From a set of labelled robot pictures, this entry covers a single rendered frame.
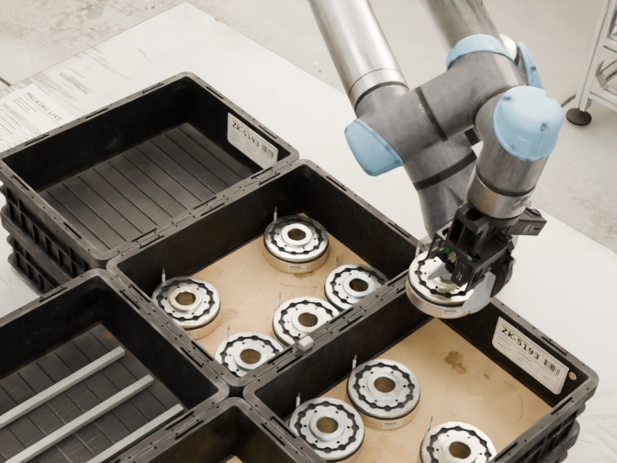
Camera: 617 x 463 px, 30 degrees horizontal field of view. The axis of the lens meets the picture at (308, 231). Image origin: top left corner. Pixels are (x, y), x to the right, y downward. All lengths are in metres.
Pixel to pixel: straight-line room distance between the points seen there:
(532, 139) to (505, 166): 0.05
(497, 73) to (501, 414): 0.53
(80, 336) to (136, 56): 0.91
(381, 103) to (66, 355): 0.60
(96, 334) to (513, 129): 0.72
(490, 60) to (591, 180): 2.08
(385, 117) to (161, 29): 1.23
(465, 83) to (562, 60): 2.55
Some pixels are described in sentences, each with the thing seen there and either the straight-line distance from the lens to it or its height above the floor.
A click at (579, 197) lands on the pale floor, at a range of 3.37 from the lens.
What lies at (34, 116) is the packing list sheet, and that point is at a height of 0.70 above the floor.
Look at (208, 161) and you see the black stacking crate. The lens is 2.00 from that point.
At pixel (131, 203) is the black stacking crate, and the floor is 0.83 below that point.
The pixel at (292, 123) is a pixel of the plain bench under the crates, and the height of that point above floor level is 0.70.
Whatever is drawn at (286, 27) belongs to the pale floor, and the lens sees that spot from 3.87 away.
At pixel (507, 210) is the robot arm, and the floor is 1.22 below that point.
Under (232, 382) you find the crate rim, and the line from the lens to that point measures 1.52.
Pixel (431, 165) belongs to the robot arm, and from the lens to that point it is 1.88.
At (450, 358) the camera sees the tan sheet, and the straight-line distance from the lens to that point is 1.72.
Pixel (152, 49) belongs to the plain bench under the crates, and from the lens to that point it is 2.50.
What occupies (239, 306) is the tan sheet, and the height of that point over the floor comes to 0.83.
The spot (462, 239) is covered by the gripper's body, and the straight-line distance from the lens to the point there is 1.42.
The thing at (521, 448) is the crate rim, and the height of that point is 0.93.
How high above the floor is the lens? 2.10
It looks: 43 degrees down
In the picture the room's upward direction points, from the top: 6 degrees clockwise
